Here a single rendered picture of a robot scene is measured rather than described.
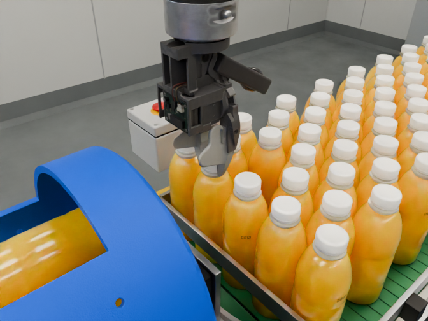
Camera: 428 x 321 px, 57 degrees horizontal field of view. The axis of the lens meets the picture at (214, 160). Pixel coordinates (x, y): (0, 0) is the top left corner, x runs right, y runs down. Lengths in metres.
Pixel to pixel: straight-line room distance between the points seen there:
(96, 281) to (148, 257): 0.04
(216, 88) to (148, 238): 0.25
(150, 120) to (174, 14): 0.30
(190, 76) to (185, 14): 0.08
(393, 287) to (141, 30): 3.18
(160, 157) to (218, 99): 0.26
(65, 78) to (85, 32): 0.40
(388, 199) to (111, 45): 3.12
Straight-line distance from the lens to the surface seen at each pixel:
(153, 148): 0.75
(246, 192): 0.56
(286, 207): 0.53
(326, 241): 0.49
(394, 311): 0.62
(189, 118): 0.50
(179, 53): 0.48
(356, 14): 5.15
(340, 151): 0.67
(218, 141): 0.56
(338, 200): 0.56
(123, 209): 0.34
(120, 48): 3.56
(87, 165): 0.39
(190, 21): 0.47
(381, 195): 0.58
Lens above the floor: 1.44
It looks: 34 degrees down
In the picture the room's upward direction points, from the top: straight up
